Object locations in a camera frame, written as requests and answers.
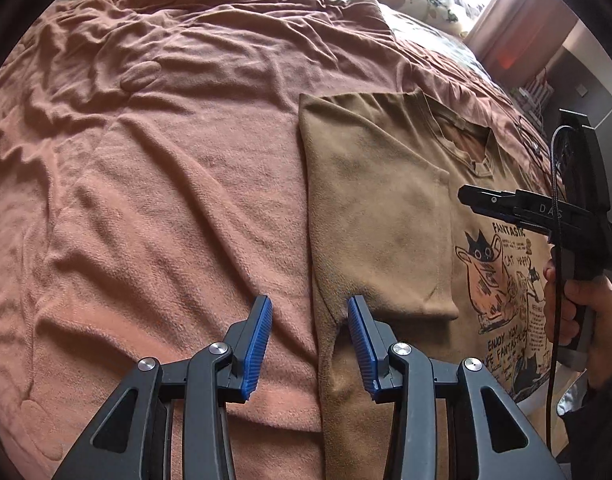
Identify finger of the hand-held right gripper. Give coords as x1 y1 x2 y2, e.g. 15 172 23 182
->
458 184 524 222
510 212 552 235

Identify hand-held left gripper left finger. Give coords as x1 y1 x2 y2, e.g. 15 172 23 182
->
51 295 275 480

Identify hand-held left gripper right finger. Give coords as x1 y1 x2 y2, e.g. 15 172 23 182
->
347 295 569 480

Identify brown printed T-shirt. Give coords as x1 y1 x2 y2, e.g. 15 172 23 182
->
298 87 566 480

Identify person's right forearm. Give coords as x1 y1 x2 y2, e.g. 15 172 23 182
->
556 370 612 466

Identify person's right hand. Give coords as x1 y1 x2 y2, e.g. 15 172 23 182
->
543 258 612 389

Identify pink-brown curtain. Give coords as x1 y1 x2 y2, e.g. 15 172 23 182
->
466 0 579 86

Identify brown bed blanket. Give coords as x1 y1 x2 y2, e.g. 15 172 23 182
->
0 0 561 480

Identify black cables on bed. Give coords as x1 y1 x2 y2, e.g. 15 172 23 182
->
514 114 552 162

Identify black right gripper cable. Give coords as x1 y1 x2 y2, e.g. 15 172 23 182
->
544 125 574 453

